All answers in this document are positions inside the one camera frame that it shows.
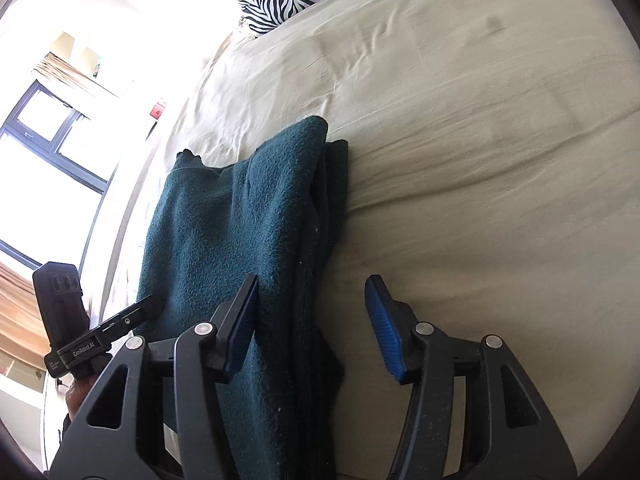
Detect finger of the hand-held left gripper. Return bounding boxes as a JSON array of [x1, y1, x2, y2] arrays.
[[89, 295, 164, 337]]

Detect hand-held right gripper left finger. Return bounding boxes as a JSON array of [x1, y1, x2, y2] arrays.
[[50, 274, 261, 480]]

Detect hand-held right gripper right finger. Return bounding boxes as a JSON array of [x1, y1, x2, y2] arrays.
[[364, 275, 579, 480]]

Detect dark teal knit sweater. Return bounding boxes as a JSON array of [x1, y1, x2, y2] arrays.
[[135, 115, 351, 480]]

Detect person's left hand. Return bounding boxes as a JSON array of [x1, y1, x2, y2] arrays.
[[64, 357, 108, 421]]

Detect brown striped curtain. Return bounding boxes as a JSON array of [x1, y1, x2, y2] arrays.
[[0, 259, 57, 357]]

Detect bed with beige sheet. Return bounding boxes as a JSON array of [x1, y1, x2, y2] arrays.
[[95, 0, 640, 480]]

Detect dark framed window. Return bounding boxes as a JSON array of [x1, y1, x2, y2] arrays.
[[0, 79, 119, 274]]

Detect woven window blind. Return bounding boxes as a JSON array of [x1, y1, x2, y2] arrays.
[[29, 49, 124, 100]]

